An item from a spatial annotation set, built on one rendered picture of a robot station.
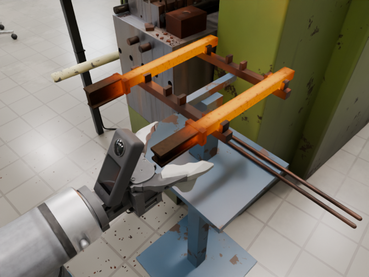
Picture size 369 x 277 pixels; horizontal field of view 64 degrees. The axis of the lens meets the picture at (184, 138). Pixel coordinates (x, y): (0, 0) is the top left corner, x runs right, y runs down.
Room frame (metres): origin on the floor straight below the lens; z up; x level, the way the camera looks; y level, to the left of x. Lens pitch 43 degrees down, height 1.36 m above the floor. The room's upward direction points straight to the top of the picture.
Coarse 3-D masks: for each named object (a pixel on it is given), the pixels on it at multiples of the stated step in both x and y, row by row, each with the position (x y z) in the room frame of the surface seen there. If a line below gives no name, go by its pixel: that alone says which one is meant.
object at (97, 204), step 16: (144, 160) 0.33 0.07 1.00; (144, 176) 0.29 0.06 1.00; (80, 192) 0.26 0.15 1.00; (128, 192) 0.28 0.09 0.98; (144, 192) 0.29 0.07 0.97; (160, 192) 0.30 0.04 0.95; (96, 208) 0.24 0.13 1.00; (112, 208) 0.26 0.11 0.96; (128, 208) 0.28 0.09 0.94; (144, 208) 0.28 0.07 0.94
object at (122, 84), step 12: (180, 48) 0.73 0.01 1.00; (192, 48) 0.73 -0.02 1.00; (204, 48) 0.75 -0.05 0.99; (156, 60) 0.66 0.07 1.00; (168, 60) 0.66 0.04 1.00; (180, 60) 0.69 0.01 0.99; (132, 72) 0.61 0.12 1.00; (144, 72) 0.61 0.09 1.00; (156, 72) 0.63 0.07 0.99; (96, 84) 0.54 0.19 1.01; (108, 84) 0.54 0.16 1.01; (120, 84) 0.57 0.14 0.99; (132, 84) 0.58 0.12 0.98; (96, 96) 0.52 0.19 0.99; (108, 96) 0.54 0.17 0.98; (120, 96) 0.56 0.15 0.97; (96, 108) 0.51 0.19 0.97
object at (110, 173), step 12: (120, 132) 0.31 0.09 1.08; (132, 132) 0.32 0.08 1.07; (120, 144) 0.29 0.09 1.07; (132, 144) 0.29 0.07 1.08; (108, 156) 0.30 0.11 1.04; (120, 156) 0.28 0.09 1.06; (132, 156) 0.28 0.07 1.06; (108, 168) 0.29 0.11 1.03; (120, 168) 0.27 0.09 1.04; (132, 168) 0.28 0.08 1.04; (96, 180) 0.29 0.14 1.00; (108, 180) 0.27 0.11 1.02; (120, 180) 0.27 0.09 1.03; (96, 192) 0.27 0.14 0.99; (108, 192) 0.26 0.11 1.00; (120, 192) 0.26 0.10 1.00; (108, 204) 0.25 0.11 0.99
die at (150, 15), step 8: (128, 0) 1.20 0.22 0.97; (136, 0) 1.16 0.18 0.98; (152, 0) 1.10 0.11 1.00; (168, 0) 1.12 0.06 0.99; (192, 0) 1.16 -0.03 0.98; (200, 0) 1.19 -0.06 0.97; (136, 8) 1.16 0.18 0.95; (144, 8) 1.12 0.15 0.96; (152, 8) 1.08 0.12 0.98; (160, 8) 1.06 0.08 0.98; (168, 8) 1.08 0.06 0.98; (208, 8) 1.22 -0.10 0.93; (216, 8) 1.25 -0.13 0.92; (144, 16) 1.13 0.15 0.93; (152, 16) 1.09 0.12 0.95; (160, 24) 1.06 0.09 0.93
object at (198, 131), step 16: (272, 80) 0.57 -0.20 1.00; (240, 96) 0.51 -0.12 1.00; (256, 96) 0.51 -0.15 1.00; (224, 112) 0.46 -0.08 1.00; (240, 112) 0.48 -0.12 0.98; (192, 128) 0.40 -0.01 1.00; (208, 128) 0.41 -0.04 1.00; (160, 144) 0.36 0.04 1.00; (176, 144) 0.36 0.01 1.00; (192, 144) 0.39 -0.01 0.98; (160, 160) 0.35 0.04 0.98
